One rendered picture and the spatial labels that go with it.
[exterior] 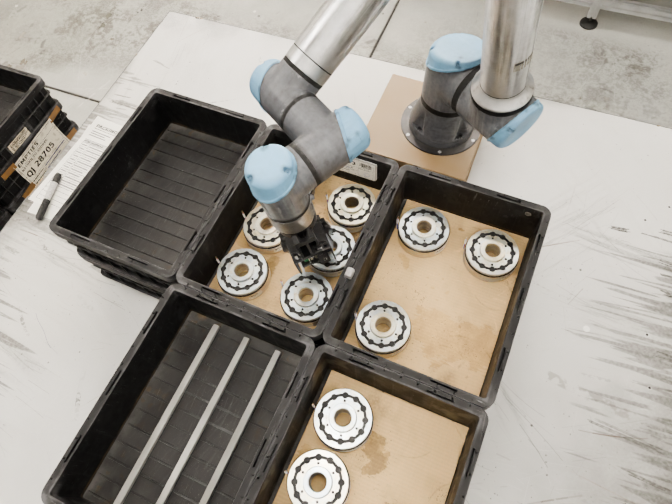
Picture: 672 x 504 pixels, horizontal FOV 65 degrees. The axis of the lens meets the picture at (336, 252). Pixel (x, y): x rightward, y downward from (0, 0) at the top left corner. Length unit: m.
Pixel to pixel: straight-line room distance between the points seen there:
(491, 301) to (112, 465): 0.75
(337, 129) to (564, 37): 2.15
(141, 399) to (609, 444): 0.89
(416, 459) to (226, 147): 0.79
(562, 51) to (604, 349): 1.79
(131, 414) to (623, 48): 2.51
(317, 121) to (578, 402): 0.75
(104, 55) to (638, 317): 2.58
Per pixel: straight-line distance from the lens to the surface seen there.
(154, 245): 1.19
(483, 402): 0.89
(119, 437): 1.08
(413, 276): 1.06
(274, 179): 0.73
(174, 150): 1.32
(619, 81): 2.72
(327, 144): 0.77
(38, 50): 3.22
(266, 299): 1.06
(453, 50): 1.16
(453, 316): 1.03
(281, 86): 0.85
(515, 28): 0.92
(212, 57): 1.70
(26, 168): 2.07
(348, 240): 1.06
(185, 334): 1.08
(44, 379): 1.33
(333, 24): 0.84
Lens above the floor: 1.79
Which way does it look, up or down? 63 degrees down
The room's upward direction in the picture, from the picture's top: 9 degrees counter-clockwise
